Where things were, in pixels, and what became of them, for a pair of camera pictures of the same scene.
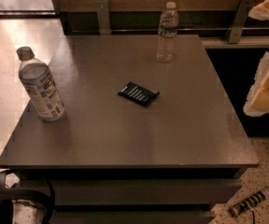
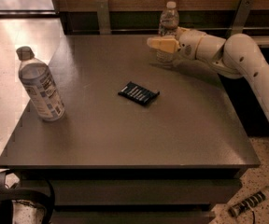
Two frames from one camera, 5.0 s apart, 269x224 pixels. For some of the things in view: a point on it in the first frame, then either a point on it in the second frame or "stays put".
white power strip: [247, 203] stays put
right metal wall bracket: [241, 19] stays put
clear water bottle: [167, 33] stays put
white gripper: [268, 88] -> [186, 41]
